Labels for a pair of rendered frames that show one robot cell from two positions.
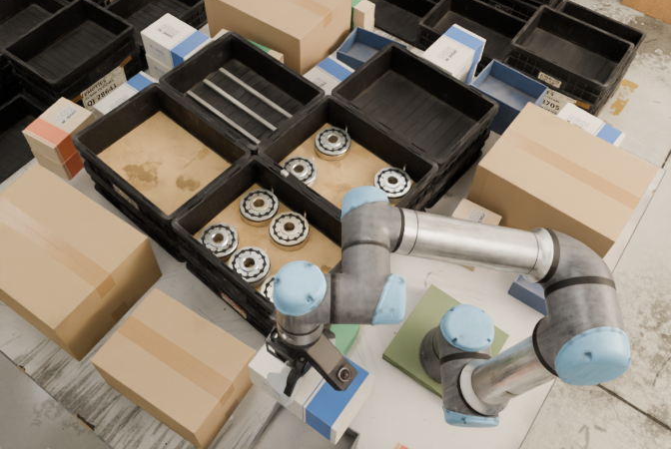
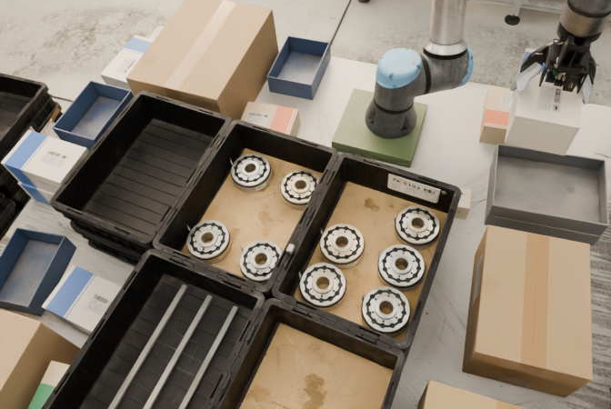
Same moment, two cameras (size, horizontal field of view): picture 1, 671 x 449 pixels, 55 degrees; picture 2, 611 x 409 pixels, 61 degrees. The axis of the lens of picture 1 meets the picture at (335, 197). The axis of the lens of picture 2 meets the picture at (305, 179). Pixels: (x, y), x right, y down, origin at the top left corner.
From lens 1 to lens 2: 1.26 m
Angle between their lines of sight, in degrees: 51
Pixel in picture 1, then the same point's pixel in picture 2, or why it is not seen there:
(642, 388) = not seen: hidden behind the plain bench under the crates
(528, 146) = (184, 69)
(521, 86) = (83, 108)
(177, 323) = (502, 306)
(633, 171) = (195, 6)
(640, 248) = not seen: hidden behind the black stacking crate
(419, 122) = (155, 173)
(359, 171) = (237, 208)
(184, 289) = (425, 366)
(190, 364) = (534, 274)
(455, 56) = (58, 150)
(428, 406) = (433, 128)
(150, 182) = not seen: outside the picture
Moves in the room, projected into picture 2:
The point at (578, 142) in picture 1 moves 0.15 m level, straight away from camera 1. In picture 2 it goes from (171, 39) to (127, 34)
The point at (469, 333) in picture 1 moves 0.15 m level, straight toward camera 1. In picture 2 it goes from (407, 59) to (465, 65)
